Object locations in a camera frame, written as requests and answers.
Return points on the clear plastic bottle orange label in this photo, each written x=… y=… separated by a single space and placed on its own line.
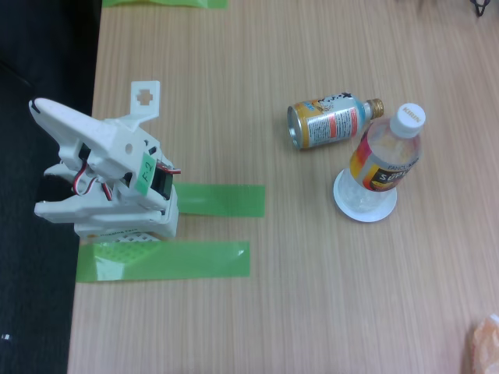
x=386 y=156

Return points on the metal bottle can gold cap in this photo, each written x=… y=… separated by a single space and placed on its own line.
x=331 y=122

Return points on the green paper label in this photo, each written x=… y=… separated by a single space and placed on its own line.
x=147 y=175

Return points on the short green tape strip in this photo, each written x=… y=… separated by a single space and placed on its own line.
x=218 y=200

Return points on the long green tape strip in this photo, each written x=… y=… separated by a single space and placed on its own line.
x=195 y=261

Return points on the green tape at table edge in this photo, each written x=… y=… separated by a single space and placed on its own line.
x=156 y=3

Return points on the small white round plate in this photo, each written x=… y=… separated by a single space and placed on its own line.
x=366 y=217

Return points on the orange plastic bag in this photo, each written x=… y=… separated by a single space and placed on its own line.
x=487 y=343

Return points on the white empty camera mount bracket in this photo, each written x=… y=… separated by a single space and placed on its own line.
x=155 y=109

